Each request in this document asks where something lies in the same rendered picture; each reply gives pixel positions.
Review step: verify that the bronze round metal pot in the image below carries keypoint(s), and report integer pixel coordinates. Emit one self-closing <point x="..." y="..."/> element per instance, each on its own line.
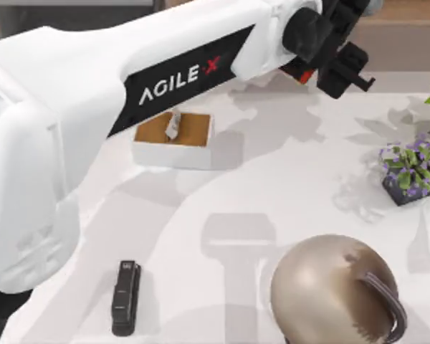
<point x="322" y="290"/>

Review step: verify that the black stapler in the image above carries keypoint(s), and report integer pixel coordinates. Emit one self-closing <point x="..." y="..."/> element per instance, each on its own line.
<point x="126" y="297"/>

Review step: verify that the red and black object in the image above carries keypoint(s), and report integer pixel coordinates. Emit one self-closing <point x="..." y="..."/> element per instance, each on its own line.
<point x="301" y="74"/>

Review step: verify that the dark pot with purple flowers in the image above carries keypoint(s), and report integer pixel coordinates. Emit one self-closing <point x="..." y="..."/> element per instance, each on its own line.
<point x="412" y="172"/>

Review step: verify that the white box with brown inside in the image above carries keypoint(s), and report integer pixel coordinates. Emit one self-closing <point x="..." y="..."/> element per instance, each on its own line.
<point x="190" y="154"/>

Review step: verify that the small white tag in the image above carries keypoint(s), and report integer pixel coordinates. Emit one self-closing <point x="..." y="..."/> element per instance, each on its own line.
<point x="172" y="126"/>

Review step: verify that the pale grey rounded box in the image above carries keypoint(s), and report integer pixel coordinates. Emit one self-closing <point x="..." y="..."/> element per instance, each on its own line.
<point x="374" y="4"/>

